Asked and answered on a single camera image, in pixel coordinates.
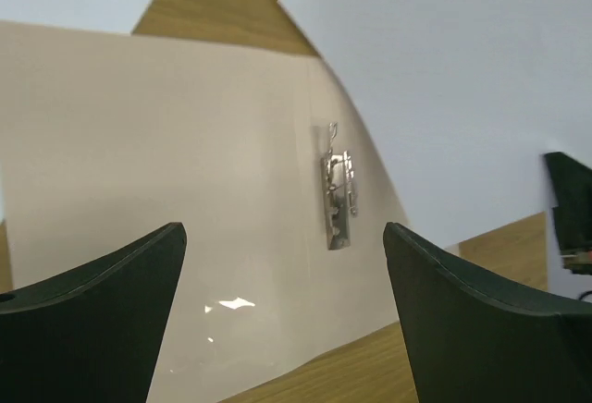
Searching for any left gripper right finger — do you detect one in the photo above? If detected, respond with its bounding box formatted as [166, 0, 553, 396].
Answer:
[383, 223, 591, 402]

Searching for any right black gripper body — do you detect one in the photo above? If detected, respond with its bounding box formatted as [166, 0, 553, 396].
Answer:
[544, 152, 591, 275]

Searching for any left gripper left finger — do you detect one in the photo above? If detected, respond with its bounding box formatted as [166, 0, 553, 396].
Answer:
[1, 223, 187, 402]

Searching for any tan paper folder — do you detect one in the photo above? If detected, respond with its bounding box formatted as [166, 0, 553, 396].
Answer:
[1, 23, 403, 402]

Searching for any metal folder clip mechanism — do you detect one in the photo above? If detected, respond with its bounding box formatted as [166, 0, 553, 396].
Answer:
[320, 122, 359, 250]

